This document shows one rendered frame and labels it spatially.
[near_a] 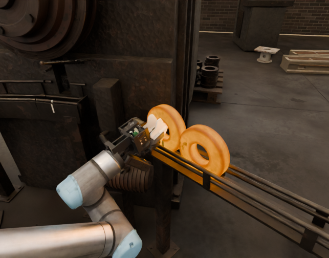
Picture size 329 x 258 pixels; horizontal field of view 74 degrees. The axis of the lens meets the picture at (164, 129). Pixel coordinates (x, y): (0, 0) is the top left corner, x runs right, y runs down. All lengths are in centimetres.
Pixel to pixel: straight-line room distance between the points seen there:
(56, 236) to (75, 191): 13
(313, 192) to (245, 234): 60
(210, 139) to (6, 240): 44
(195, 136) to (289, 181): 123
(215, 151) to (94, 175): 31
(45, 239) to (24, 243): 3
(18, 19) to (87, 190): 56
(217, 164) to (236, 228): 82
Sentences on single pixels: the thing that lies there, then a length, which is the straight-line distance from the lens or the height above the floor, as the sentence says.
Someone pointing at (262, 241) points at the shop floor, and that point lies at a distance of 138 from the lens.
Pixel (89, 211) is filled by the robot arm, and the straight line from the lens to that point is 66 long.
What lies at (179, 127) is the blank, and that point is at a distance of 65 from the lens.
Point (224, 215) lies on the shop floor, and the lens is 141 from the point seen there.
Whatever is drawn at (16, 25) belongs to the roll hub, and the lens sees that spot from 86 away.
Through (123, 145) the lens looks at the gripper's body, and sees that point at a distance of 59.
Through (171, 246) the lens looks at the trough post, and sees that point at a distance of 126.
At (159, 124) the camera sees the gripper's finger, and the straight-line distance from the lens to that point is 65.
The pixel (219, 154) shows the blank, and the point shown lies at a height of 76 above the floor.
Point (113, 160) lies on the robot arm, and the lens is 59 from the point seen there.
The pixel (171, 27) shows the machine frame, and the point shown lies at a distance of 88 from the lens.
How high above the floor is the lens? 111
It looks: 33 degrees down
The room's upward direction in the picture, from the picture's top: straight up
